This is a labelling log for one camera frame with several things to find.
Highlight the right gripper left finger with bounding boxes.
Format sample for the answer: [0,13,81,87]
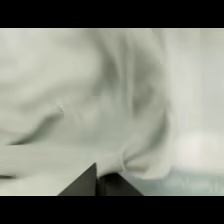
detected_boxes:
[57,162,99,197]

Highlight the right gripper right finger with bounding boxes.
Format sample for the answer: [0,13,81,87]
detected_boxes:
[97,172,145,197]

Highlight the pale green shirt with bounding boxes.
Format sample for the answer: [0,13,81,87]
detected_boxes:
[0,28,179,197]

